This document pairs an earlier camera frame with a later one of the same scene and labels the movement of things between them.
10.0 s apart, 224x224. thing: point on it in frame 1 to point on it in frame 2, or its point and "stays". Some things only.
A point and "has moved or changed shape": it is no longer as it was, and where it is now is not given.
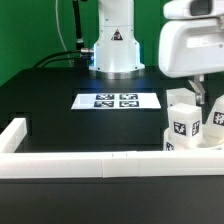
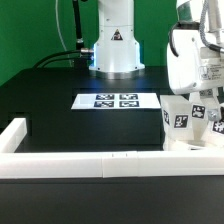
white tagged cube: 185,120 has moved or changed shape
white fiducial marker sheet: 116,101 stays
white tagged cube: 182,95 to 198,116
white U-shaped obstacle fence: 75,164 stays
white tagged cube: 213,131 has moved or changed shape
